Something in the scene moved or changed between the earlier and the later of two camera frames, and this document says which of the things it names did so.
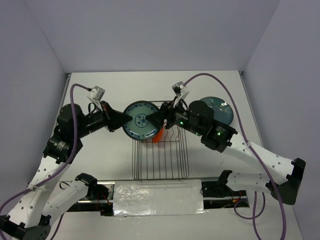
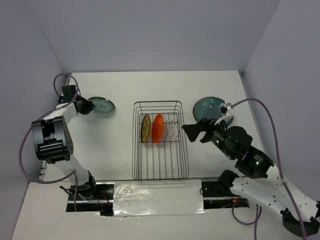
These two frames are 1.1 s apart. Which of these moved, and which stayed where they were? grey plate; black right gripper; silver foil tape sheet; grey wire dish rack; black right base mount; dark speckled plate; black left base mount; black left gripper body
Moved: dark speckled plate; black right gripper; black left gripper body
Stayed: silver foil tape sheet; grey plate; grey wire dish rack; black right base mount; black left base mount
